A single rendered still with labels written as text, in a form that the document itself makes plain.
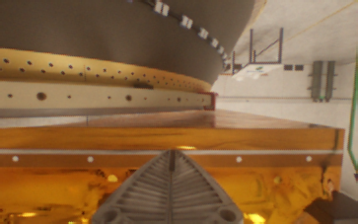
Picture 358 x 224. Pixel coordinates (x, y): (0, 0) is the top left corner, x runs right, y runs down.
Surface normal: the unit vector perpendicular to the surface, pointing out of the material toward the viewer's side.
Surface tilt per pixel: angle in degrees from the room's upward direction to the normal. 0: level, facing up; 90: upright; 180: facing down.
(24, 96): 90
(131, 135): 90
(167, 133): 90
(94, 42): 62
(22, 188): 134
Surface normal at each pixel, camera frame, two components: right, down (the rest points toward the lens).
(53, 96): 0.44, 0.07
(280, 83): 0.00, 0.07
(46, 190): -0.02, -0.67
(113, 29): 0.48, 0.52
